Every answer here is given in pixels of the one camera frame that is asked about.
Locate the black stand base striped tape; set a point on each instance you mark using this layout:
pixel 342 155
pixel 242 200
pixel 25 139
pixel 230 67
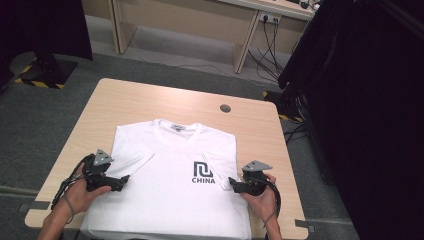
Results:
pixel 50 71
pixel 283 103

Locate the black adapter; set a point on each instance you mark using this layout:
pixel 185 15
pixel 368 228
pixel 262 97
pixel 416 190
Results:
pixel 304 4

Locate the person's left hand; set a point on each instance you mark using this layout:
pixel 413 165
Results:
pixel 78 198

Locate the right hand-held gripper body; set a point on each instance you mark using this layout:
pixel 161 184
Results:
pixel 255 183

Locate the black curtain enclosure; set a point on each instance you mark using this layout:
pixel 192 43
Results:
pixel 366 100

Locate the grey tape strip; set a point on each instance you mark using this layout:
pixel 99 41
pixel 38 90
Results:
pixel 303 224
pixel 40 205

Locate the white power socket strip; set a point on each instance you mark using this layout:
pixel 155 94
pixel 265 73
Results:
pixel 269 16

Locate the white t-shirt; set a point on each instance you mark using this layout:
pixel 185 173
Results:
pixel 173 206

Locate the black curtain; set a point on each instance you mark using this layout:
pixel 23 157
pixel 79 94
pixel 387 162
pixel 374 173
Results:
pixel 33 26

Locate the beige wooden desk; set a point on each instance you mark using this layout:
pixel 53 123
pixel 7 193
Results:
pixel 186 20

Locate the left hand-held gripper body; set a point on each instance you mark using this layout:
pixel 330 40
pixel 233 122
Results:
pixel 96 176

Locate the person's right hand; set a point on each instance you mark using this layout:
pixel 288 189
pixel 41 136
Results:
pixel 265 205

